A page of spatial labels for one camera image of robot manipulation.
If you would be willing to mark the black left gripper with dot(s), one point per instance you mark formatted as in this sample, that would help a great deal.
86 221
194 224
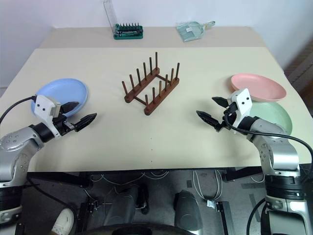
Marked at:
62 124

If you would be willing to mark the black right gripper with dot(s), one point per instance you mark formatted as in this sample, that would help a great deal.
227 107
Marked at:
232 109

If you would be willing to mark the blue plate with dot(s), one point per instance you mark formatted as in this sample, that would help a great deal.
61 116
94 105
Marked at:
68 90

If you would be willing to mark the pink plate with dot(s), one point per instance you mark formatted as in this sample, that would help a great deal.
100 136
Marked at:
259 85

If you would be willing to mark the green plate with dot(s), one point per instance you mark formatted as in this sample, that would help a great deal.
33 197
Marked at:
271 112

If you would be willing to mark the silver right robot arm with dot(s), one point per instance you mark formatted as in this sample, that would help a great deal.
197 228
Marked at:
278 156

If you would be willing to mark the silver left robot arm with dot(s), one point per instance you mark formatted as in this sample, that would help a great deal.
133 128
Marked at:
14 142

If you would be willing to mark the brown wooden dish rack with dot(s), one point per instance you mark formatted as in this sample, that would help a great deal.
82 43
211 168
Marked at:
133 95

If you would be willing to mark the cream table mat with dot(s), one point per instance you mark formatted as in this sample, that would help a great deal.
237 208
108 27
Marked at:
171 137

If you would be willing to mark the light green dustpan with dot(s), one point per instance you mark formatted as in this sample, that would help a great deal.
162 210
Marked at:
189 30

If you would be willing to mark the green screwdriver bit set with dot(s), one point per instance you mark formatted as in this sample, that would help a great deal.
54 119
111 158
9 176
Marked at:
128 34

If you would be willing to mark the dark rounded shape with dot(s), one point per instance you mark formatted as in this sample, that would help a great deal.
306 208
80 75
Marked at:
187 210
127 203

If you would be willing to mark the clear plastic case lid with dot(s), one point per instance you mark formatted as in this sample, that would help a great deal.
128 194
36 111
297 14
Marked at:
110 12

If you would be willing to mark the white shoe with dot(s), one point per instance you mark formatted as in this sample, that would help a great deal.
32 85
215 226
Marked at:
64 220

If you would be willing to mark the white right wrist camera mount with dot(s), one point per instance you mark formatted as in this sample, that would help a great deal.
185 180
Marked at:
242 100

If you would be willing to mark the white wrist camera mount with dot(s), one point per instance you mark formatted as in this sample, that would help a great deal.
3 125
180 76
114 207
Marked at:
242 100
42 106

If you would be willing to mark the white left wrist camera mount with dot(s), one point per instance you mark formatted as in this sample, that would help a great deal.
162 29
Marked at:
42 106

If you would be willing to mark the black table frame bar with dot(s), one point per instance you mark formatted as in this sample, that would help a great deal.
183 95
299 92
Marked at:
244 173

